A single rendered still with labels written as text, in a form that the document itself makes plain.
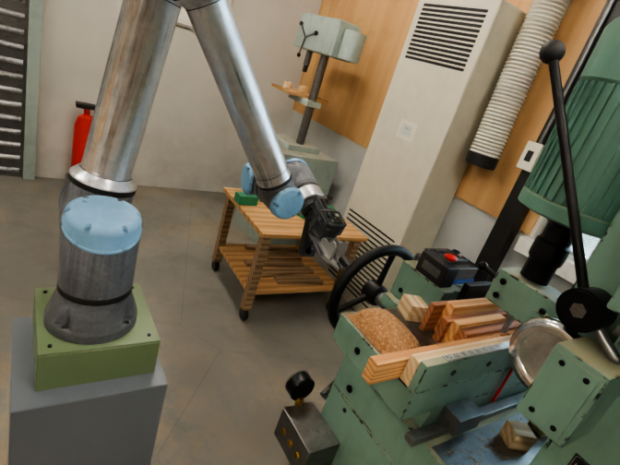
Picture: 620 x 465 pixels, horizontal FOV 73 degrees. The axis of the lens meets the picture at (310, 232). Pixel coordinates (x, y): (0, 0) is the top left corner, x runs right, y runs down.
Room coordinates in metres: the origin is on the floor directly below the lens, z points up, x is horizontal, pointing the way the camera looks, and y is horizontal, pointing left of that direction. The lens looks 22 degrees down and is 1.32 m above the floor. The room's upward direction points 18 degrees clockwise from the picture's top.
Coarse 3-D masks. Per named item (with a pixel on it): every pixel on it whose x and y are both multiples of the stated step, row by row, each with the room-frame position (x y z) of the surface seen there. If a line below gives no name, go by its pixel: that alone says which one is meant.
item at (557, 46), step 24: (552, 48) 0.71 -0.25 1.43; (552, 72) 0.70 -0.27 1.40; (576, 192) 0.62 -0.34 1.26; (576, 216) 0.60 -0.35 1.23; (576, 240) 0.59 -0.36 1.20; (576, 264) 0.57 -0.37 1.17; (576, 288) 0.55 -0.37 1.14; (576, 312) 0.53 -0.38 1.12; (600, 312) 0.51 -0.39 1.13; (600, 336) 0.52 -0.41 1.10
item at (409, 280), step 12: (408, 264) 0.91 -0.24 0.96; (408, 276) 0.90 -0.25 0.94; (420, 276) 0.87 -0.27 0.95; (396, 288) 0.91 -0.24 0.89; (408, 288) 0.89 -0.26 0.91; (420, 288) 0.86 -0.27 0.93; (432, 288) 0.84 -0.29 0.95; (444, 288) 0.84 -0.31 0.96; (456, 288) 0.86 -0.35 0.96; (432, 300) 0.83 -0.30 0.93; (444, 300) 0.82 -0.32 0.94
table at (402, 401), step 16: (384, 304) 0.90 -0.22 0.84; (400, 320) 0.75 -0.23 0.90; (336, 336) 0.70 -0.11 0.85; (352, 336) 0.67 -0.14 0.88; (416, 336) 0.71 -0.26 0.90; (432, 336) 0.73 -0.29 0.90; (352, 352) 0.65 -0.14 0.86; (368, 352) 0.63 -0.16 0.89; (384, 384) 0.58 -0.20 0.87; (400, 384) 0.56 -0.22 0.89; (448, 384) 0.60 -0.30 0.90; (464, 384) 0.62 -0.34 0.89; (480, 384) 0.66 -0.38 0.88; (496, 384) 0.70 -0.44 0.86; (512, 384) 0.74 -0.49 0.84; (384, 400) 0.57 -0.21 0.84; (400, 400) 0.55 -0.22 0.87; (416, 400) 0.55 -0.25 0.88; (432, 400) 0.58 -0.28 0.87; (448, 400) 0.61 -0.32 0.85; (400, 416) 0.54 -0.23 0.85
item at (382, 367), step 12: (480, 336) 0.72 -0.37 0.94; (420, 348) 0.61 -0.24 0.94; (432, 348) 0.62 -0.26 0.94; (372, 360) 0.54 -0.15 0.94; (384, 360) 0.54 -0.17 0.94; (396, 360) 0.55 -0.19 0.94; (408, 360) 0.57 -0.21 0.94; (372, 372) 0.53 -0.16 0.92; (384, 372) 0.54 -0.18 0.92; (396, 372) 0.56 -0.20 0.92
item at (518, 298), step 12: (504, 276) 0.75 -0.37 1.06; (516, 276) 0.74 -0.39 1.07; (492, 288) 0.76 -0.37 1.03; (504, 288) 0.74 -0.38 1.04; (516, 288) 0.73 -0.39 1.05; (528, 288) 0.71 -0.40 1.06; (540, 288) 0.72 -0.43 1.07; (552, 288) 0.74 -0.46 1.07; (492, 300) 0.75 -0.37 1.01; (504, 300) 0.73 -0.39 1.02; (516, 300) 0.72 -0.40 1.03; (528, 300) 0.70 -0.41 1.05; (540, 300) 0.69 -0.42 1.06; (552, 300) 0.68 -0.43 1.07; (516, 312) 0.71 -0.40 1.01; (528, 312) 0.69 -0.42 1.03; (552, 312) 0.67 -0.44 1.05
